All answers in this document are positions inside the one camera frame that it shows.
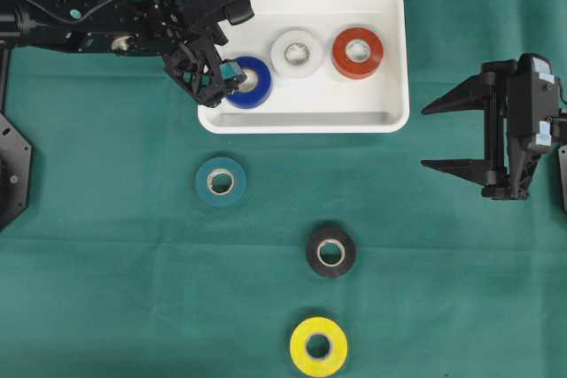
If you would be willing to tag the black tape roll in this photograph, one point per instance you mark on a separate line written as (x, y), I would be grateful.
(330, 251)

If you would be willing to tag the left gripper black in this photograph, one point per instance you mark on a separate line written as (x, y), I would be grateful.
(157, 28)

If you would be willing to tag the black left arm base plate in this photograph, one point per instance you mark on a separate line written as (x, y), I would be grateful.
(16, 159)

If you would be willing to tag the white tape roll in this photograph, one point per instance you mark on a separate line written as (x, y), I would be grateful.
(296, 54)

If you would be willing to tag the black frame rail left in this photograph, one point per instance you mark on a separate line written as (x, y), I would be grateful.
(9, 33)

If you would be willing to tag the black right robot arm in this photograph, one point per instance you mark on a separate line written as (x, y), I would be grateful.
(495, 139)

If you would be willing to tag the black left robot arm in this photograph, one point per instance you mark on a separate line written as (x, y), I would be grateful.
(70, 26)

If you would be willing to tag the white plastic tray case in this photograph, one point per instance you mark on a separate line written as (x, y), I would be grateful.
(325, 101)

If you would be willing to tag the blue tape roll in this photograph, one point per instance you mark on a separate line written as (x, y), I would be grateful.
(252, 94)

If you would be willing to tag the green table cloth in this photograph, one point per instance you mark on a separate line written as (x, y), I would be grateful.
(118, 269)

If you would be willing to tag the yellow tape roll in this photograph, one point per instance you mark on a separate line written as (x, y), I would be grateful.
(318, 347)

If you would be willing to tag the red tape roll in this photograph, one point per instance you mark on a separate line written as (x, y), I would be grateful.
(357, 52)

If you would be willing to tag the teal green tape roll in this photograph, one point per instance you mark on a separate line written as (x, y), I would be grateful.
(220, 182)

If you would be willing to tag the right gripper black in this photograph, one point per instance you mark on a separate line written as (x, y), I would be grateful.
(526, 89)

